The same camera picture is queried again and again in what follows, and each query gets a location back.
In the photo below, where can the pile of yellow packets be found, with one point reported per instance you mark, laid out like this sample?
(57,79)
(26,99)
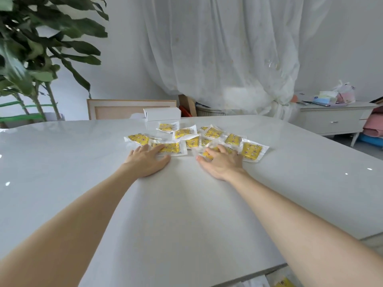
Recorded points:
(252,150)

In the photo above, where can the blue rolled mat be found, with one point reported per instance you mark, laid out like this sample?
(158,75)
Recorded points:
(371,139)

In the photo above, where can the white sideboard cabinet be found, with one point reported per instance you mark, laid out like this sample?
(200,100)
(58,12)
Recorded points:
(332,121)

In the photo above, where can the person's left thumb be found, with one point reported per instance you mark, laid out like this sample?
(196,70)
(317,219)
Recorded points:
(164,162)

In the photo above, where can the yellow paper package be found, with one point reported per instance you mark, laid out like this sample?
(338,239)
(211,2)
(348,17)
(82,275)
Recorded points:
(284,282)

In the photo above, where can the wooden chair back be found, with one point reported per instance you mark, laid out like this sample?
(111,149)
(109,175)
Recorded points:
(119,110)

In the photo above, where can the white cardboard box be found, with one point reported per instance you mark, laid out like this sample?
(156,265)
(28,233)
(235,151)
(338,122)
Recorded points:
(161,114)

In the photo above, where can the person's right forearm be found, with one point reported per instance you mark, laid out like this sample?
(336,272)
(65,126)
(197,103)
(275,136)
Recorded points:
(299,236)

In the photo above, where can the person's left hand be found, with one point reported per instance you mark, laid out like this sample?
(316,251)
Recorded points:
(146,164)

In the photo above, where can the person's left forearm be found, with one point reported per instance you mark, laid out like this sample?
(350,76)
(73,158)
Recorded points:
(74,230)

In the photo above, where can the person's right thumb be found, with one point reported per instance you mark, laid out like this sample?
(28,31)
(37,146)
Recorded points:
(203,162)

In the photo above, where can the green leafy plant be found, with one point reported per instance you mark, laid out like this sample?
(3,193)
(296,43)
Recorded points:
(27,56)

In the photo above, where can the person's right hand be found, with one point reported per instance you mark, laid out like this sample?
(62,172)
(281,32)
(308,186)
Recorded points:
(224,165)

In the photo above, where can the brown cardboard box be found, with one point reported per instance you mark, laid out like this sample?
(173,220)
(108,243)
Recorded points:
(188,105)

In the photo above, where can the white sheer curtain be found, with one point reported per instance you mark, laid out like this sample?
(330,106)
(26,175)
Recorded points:
(227,50)

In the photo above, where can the white ribbed basket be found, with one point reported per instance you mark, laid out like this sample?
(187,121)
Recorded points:
(209,111)

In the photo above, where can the tissue pack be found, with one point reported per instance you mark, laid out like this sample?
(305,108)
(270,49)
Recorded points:
(325,97)

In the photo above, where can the pink rolled mat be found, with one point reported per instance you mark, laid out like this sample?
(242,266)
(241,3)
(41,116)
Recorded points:
(374,125)

